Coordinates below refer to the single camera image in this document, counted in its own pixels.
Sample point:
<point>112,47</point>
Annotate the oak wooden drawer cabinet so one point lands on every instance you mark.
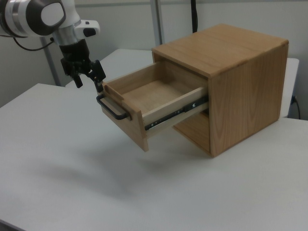
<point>245,101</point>

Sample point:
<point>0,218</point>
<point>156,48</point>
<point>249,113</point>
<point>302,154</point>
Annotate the grey metal frame post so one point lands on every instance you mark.
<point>157,19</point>
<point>51,67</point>

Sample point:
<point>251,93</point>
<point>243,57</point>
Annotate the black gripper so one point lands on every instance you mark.
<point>75,57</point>

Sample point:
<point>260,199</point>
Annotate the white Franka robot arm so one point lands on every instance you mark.
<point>29,14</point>

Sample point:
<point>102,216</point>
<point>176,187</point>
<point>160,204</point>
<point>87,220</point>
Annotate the black metal drawer slide rail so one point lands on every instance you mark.
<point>168,117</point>

